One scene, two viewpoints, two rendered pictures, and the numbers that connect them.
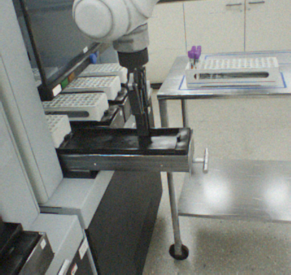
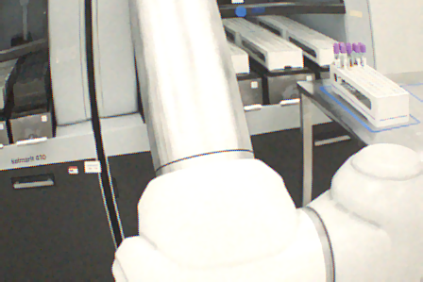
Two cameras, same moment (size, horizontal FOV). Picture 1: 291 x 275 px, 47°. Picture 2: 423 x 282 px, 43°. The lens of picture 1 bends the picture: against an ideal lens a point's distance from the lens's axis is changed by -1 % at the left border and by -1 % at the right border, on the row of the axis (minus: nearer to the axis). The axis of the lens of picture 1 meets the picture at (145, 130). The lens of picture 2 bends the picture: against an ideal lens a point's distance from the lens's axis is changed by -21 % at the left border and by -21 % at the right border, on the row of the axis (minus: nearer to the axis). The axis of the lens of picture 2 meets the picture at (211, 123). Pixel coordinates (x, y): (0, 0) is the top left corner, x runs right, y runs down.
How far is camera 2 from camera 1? 128 cm
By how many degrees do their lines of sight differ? 58
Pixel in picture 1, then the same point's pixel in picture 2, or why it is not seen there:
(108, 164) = not seen: hidden behind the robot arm
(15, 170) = (74, 69)
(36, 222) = (80, 123)
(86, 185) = (131, 124)
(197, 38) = not seen: outside the picture
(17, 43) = not seen: outside the picture
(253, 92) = (343, 120)
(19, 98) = (101, 19)
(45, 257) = (42, 128)
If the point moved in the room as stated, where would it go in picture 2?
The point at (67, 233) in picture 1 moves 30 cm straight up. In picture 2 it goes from (73, 135) to (64, 24)
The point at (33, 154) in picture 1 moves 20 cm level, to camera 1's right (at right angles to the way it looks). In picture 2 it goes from (99, 67) to (125, 80)
